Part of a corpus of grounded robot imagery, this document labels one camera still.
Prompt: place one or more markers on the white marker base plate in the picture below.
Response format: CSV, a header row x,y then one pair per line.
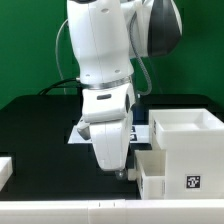
x,y
139,135

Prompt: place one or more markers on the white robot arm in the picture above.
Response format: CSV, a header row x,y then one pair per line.
x,y
106,35

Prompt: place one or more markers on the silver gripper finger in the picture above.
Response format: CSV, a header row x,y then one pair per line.
x,y
121,174

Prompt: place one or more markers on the white left barrier block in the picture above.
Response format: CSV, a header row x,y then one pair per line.
x,y
6,170

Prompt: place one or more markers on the white drawer cabinet frame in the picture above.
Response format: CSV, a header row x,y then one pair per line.
x,y
193,142

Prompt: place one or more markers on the white drawer box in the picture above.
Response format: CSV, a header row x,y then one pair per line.
x,y
149,173

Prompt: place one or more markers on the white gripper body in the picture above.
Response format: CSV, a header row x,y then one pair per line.
x,y
110,141

